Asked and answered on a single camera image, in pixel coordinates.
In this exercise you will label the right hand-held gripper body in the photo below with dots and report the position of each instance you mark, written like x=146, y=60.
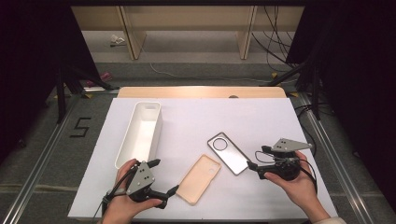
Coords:
x=288, y=161

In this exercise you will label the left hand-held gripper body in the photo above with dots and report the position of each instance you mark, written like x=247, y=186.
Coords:
x=140, y=178

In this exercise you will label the beige phone case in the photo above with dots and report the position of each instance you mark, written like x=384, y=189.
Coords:
x=199, y=180

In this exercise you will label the white plastic storage box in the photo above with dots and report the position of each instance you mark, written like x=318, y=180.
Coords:
x=141, y=133

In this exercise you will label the person's right hand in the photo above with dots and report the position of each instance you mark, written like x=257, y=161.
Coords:
x=300, y=191

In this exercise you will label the person's left hand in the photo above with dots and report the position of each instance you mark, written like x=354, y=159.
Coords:
x=121, y=207

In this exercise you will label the white table mat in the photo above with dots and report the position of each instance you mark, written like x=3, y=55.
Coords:
x=202, y=124

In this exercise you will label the black metal stand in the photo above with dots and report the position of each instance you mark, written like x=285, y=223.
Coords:
x=61, y=99
x=316, y=93

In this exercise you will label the pink packet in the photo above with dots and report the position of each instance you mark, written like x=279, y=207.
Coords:
x=105, y=76

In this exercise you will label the dark curtain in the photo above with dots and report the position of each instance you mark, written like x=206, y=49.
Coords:
x=31, y=62
x=358, y=77

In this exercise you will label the crumpled white paper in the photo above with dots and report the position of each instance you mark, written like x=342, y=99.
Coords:
x=116, y=39

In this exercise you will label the wooden shelf unit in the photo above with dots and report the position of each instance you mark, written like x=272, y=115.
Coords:
x=186, y=18

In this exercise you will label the aluminium floor rail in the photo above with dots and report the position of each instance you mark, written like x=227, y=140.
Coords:
x=336, y=161
x=37, y=174

